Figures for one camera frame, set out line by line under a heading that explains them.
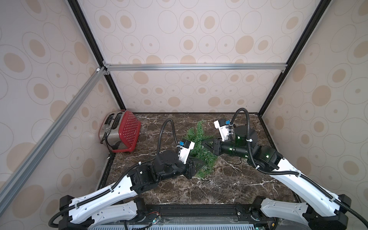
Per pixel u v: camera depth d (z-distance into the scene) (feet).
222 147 1.80
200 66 2.93
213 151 1.82
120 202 1.47
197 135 2.04
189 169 1.71
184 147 1.76
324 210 1.27
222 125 1.84
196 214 2.45
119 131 2.87
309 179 1.35
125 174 1.51
